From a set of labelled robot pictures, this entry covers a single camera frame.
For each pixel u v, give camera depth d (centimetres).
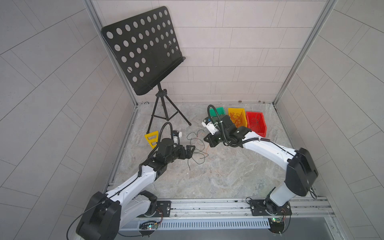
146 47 63
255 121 99
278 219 69
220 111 105
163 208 71
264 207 64
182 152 71
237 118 105
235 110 107
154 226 65
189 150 72
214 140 71
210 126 73
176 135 72
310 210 71
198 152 91
